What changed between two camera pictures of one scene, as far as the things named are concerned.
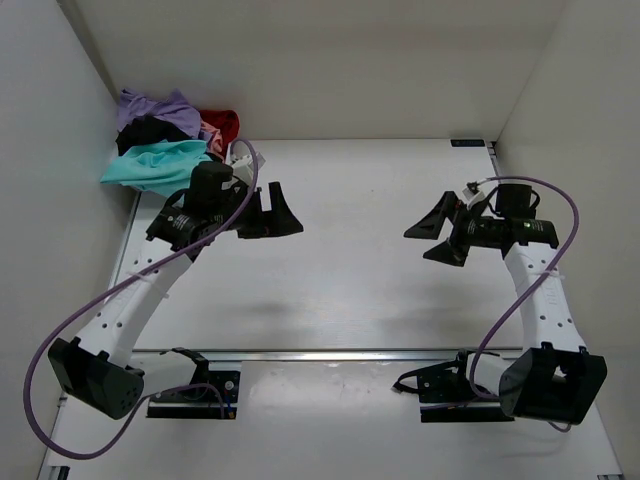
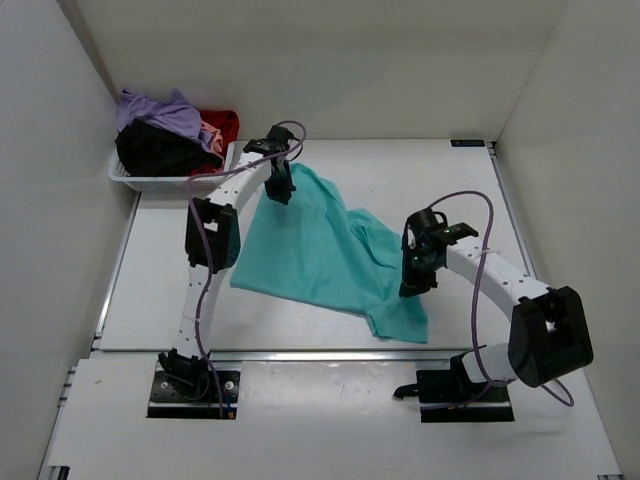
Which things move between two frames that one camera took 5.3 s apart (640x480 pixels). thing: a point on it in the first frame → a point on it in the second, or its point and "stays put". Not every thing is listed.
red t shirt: (227, 123) stays put
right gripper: (452, 252) → (411, 284)
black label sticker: (467, 142) stays put
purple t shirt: (176, 111) stays put
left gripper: (280, 217) → (283, 193)
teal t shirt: (165, 167) → (320, 248)
